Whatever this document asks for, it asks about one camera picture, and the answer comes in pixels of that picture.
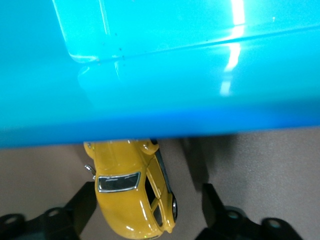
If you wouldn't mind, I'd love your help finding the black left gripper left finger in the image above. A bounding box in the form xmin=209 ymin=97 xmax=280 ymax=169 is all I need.
xmin=0 ymin=181 xmax=98 ymax=240

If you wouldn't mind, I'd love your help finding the teal plastic bin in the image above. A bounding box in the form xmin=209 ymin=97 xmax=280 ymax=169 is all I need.
xmin=0 ymin=0 xmax=320 ymax=150

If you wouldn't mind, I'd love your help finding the yellow beetle toy car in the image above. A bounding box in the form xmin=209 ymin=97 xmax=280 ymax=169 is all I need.
xmin=83 ymin=138 xmax=179 ymax=240

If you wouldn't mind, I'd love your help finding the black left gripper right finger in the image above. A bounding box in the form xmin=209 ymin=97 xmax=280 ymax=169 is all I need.
xmin=193 ymin=183 xmax=304 ymax=240

